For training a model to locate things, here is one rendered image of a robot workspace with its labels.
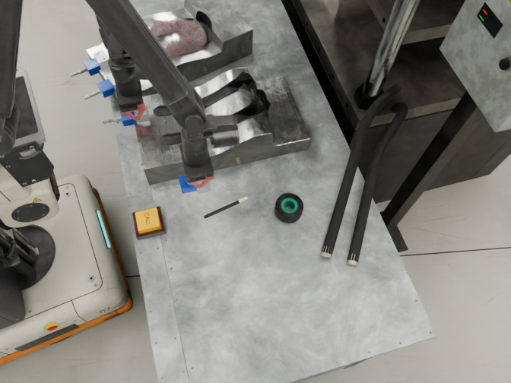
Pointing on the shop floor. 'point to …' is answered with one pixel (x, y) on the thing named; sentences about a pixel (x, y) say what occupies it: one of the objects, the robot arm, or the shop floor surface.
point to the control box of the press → (483, 47)
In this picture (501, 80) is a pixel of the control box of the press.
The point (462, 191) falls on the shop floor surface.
